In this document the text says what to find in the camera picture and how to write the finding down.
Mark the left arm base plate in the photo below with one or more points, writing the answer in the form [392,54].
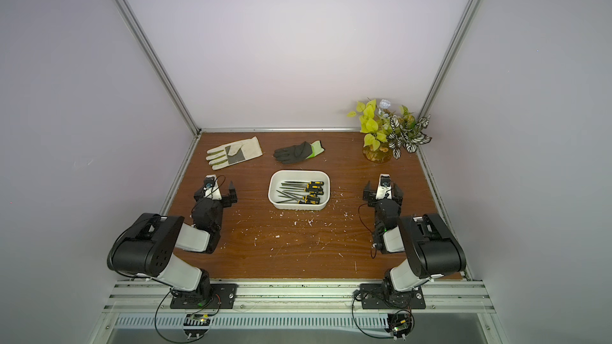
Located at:
[213,296]

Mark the white plastic storage box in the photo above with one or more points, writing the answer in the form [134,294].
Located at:
[298,175]

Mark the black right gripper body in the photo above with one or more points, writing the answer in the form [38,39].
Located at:
[370,194]

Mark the artificial green leafy plant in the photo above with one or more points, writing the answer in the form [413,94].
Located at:
[400,131]

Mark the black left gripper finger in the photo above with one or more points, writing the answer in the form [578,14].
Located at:
[232,195]
[199,194]

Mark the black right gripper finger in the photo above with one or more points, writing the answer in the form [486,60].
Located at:
[368,193]
[396,193]

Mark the amber glass plant vase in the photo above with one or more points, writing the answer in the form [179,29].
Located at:
[381,155]

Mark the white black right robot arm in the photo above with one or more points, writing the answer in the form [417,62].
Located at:
[430,248]

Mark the right small circuit board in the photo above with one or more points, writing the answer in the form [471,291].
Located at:
[400,325]

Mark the black green work glove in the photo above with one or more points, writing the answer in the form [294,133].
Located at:
[298,153]

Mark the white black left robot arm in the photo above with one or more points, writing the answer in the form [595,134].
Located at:
[146,250]

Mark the small circuit board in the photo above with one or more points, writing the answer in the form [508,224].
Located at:
[195,326]
[400,325]

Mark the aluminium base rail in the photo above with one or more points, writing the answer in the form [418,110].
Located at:
[300,304]

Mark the aluminium corner frame post left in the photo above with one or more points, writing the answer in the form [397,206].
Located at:
[130,19]

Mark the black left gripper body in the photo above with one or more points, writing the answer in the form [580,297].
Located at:
[217,207]

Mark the left small circuit board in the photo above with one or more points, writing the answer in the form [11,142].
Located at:
[195,326]

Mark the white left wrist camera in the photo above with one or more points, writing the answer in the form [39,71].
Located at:
[210,188]

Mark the aluminium corner frame post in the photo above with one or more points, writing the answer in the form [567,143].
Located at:
[130,19]
[463,26]

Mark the beige grey work glove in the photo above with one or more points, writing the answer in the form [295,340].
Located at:
[234,153]

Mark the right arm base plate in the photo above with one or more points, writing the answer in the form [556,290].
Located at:
[377,296]

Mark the aluminium corner frame post right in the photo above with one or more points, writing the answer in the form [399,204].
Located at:
[463,26]

